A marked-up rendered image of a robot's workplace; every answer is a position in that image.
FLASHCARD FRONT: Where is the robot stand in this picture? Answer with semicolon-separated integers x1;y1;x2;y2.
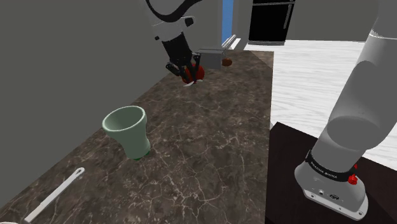
265;121;397;224

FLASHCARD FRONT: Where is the white utensil handle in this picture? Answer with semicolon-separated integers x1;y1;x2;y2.
22;167;86;224

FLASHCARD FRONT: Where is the black refrigerator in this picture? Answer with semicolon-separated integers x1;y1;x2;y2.
247;0;296;46

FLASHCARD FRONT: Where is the red round object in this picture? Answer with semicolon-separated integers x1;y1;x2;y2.
181;64;205;87

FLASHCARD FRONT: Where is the grey metal toaster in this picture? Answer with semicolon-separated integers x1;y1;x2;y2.
196;47;228;71

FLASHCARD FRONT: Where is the blue door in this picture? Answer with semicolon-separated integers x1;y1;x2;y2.
221;0;234;45

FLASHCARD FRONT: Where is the pale green vase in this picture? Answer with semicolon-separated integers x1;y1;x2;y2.
101;105;152;162

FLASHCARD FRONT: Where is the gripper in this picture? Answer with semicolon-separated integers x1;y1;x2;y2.
160;32;202;84

